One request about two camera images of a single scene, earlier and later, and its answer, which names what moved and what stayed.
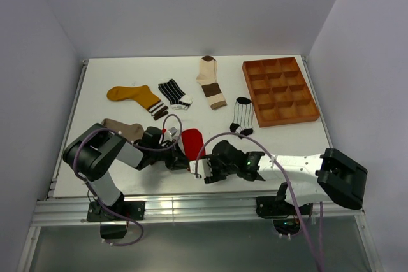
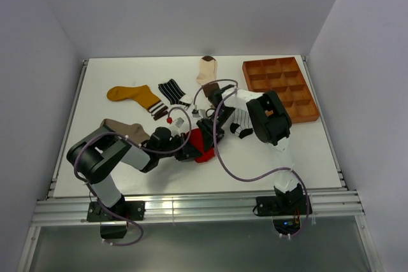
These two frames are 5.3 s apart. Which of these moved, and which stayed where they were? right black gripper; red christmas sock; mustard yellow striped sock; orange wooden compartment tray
Moved: right black gripper
Stayed: orange wooden compartment tray; red christmas sock; mustard yellow striped sock
